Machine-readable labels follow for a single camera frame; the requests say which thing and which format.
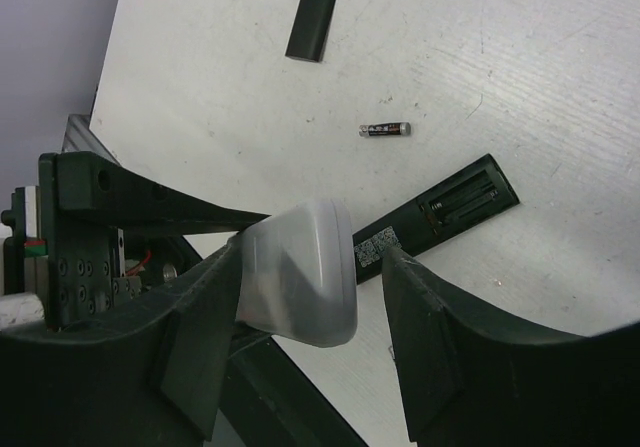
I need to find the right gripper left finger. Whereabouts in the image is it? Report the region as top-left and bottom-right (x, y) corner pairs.
(1, 242), (242, 446)

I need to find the AAA battery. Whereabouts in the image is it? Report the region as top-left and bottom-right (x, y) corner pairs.
(359, 122), (411, 137)

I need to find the black remote control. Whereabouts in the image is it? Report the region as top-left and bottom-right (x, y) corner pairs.
(353, 154), (519, 284)

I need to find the black battery cover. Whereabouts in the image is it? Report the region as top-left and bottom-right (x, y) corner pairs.
(285, 0), (336, 63)

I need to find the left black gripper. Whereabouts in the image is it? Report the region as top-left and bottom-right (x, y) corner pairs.
(1, 152), (268, 332)

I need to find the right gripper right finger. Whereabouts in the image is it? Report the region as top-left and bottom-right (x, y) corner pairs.
(382, 248), (639, 446)

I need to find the white remote control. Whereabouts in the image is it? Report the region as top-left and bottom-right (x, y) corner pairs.
(236, 199), (358, 348)

